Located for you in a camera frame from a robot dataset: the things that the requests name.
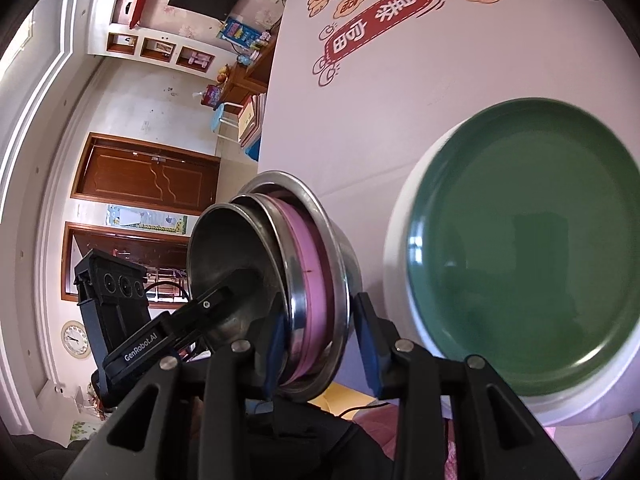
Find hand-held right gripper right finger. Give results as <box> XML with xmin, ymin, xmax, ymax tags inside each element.
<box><xmin>354</xmin><ymin>292</ymin><xmax>586</xmax><ymax>480</ymax></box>

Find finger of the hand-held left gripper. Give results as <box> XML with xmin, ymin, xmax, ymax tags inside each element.
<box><xmin>172</xmin><ymin>285</ymin><xmax>236</xmax><ymax>346</ymax></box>

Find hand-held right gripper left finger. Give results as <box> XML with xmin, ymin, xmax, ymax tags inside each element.
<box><xmin>62</xmin><ymin>312</ymin><xmax>289</xmax><ymax>480</ymax></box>

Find small steel bowl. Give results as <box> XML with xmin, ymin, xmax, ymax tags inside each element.
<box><xmin>186</xmin><ymin>200</ymin><xmax>295</xmax><ymax>361</ymax></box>

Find wide-rimmed steel bowl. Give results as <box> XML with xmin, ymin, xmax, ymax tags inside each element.
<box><xmin>237</xmin><ymin>170</ymin><xmax>363</xmax><ymax>403</ymax></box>

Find green plate white rim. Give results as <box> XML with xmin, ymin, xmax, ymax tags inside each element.
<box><xmin>382</xmin><ymin>97</ymin><xmax>640</xmax><ymax>429</ymax></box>

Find glass-panelled wooden door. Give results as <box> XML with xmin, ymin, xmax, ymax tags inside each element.
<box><xmin>61</xmin><ymin>221</ymin><xmax>194</xmax><ymax>309</ymax></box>

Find person's black jacket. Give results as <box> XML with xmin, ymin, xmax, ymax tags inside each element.
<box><xmin>190</xmin><ymin>400</ymin><xmax>393</xmax><ymax>480</ymax></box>

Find person's pink pants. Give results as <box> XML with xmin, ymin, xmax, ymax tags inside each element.
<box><xmin>350</xmin><ymin>399</ymin><xmax>461</xmax><ymax>480</ymax></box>

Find white-legged blue stool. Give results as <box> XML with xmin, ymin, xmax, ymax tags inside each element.
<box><xmin>211</xmin><ymin>101</ymin><xmax>243</xmax><ymax>142</ymax></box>

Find wooden cabinet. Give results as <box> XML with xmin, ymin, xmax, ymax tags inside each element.
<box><xmin>219</xmin><ymin>35</ymin><xmax>282</xmax><ymax>107</ymax></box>

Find printed tablecloth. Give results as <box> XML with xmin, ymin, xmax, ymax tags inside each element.
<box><xmin>257</xmin><ymin>0</ymin><xmax>640</xmax><ymax>431</ymax></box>

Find colourful box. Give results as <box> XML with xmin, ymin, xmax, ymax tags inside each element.
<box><xmin>216</xmin><ymin>16</ymin><xmax>262</xmax><ymax>47</ymax></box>

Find wall clock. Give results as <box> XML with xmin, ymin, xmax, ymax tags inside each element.
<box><xmin>61</xmin><ymin>320</ymin><xmax>94</xmax><ymax>360</ymax></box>

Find wall poster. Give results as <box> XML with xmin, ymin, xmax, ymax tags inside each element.
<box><xmin>104</xmin><ymin>203</ymin><xmax>189</xmax><ymax>234</ymax></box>

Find recessed wall shelves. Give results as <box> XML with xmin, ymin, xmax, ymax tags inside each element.
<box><xmin>105</xmin><ymin>30</ymin><xmax>217</xmax><ymax>69</ymax></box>

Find red wall shelf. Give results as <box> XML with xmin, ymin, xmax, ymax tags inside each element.
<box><xmin>127</xmin><ymin>0</ymin><xmax>155</xmax><ymax>31</ymax></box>

